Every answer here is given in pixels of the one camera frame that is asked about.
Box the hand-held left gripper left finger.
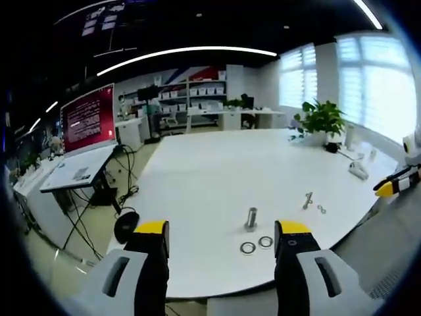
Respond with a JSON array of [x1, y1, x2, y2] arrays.
[[68, 220, 170, 316]]

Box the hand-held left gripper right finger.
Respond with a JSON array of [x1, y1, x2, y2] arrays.
[[274, 219, 366, 316]]

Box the threaded metal stud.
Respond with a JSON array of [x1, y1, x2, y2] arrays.
[[243, 206, 259, 232]]

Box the black round stool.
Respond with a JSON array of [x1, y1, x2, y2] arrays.
[[112, 211, 140, 245]]

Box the white cylinder bottle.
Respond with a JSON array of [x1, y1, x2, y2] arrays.
[[344, 124, 356, 151]]

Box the green potted plant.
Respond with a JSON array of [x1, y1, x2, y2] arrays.
[[289, 99, 347, 145]]

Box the white tilted touch table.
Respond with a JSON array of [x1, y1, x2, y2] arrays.
[[39, 143, 120, 194]]

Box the white side desk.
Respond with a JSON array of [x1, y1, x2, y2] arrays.
[[187, 108, 286, 133]]

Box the large red display screen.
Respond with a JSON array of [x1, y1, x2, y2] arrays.
[[59, 82, 118, 157]]

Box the black monitor on stand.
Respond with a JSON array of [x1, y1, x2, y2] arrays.
[[136, 84, 162, 144]]

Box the white shelf with storage boxes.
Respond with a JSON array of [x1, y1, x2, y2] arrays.
[[154, 70, 228, 127]]

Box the black floor cables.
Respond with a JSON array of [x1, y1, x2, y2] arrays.
[[62, 143, 140, 261]]

